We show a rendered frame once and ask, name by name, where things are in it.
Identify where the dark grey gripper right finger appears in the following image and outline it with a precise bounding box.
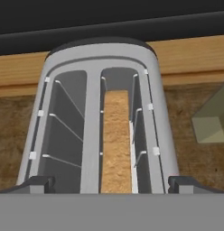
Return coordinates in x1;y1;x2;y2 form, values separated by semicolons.
167;175;224;194

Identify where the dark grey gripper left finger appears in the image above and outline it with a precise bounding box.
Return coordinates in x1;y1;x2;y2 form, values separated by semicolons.
0;175;56;194

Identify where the brown bread slice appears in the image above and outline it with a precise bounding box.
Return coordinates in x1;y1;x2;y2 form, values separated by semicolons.
100;89;133;194

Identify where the silver two-slot toaster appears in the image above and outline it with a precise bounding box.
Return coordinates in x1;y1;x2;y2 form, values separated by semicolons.
15;36;181;194

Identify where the olive green box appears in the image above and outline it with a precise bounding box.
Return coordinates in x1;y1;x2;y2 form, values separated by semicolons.
191;80;224;144

